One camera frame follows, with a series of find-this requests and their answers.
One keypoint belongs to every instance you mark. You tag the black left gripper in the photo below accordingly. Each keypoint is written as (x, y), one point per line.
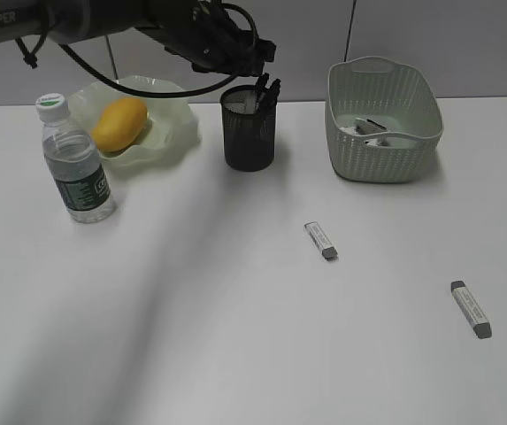
(203, 33)

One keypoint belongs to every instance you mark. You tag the black marker pen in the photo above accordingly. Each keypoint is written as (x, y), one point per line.
(276, 92)
(259, 90)
(266, 98)

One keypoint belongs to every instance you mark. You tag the yellow mango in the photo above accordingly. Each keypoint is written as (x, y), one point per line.
(120, 124)

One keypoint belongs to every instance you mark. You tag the waste paper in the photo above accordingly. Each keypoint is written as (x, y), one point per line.
(365, 126)

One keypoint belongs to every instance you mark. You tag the clear water bottle green label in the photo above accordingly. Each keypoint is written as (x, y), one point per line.
(74, 162)

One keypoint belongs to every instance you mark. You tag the white grey eraser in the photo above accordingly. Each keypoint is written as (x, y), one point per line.
(471, 310)
(322, 242)

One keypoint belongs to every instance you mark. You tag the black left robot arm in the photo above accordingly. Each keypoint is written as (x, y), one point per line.
(73, 21)

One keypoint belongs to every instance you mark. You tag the black mesh pen holder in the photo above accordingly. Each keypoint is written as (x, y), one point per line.
(248, 138)

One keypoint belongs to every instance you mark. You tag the pale green plastic basket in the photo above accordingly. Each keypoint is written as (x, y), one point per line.
(397, 96)

